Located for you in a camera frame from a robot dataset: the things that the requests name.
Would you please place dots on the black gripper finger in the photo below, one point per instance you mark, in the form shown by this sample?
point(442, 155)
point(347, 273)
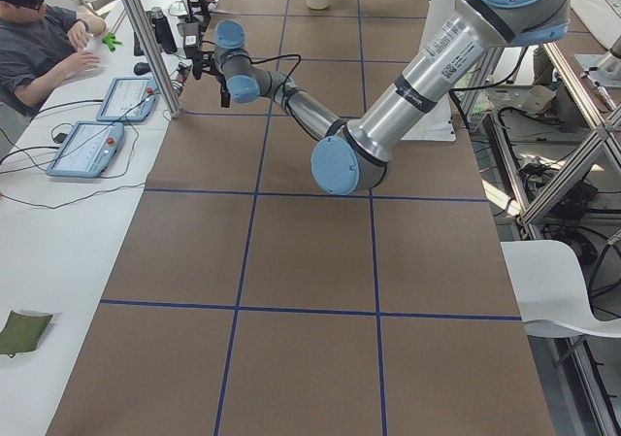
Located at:
point(225, 97)

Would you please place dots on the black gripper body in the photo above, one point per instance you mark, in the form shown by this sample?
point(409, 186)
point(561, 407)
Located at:
point(224, 87)

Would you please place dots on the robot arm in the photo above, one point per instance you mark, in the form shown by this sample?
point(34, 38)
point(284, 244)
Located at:
point(352, 155)

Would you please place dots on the black water bottle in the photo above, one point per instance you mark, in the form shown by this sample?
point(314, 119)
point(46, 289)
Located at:
point(162, 30)

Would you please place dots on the black computer mouse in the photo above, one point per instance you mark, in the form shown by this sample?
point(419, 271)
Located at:
point(141, 68)

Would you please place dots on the green toy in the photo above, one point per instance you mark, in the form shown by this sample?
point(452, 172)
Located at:
point(111, 41)

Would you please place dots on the seated person grey shirt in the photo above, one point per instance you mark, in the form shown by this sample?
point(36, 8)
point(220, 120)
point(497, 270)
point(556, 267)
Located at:
point(42, 46)

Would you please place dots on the green cloth pouch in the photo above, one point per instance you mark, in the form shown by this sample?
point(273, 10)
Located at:
point(22, 333)

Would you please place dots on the white chair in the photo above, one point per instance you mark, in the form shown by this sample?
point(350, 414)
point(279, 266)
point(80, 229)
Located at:
point(551, 292)

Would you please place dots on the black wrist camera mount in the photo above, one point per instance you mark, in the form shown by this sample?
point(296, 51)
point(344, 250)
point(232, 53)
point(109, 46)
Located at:
point(191, 38)

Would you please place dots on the aluminium frame post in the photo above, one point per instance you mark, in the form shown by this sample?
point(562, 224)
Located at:
point(141, 25)

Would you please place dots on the teach pendant near post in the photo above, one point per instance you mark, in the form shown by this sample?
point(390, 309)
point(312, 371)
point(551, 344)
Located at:
point(128, 98)

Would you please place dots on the teach pendant far from post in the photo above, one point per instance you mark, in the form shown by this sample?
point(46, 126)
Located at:
point(87, 150)

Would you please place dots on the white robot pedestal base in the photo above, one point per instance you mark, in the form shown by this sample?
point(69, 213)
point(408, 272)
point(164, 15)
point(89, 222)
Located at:
point(419, 107)

